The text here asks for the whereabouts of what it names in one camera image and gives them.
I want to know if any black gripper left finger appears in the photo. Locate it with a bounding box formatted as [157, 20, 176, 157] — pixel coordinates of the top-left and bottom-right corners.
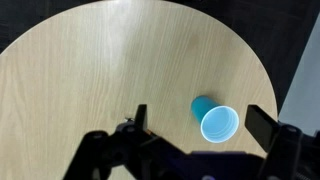
[134, 104, 147, 130]

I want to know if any round wooden table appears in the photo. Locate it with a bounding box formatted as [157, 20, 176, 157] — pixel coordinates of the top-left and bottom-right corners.
[0, 0, 277, 180]

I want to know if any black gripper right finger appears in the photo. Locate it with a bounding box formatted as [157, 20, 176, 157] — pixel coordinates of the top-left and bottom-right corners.
[245, 104, 280, 153]

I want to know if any blue plastic cup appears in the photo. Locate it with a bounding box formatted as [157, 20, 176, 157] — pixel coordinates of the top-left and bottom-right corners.
[191, 96, 240, 143]

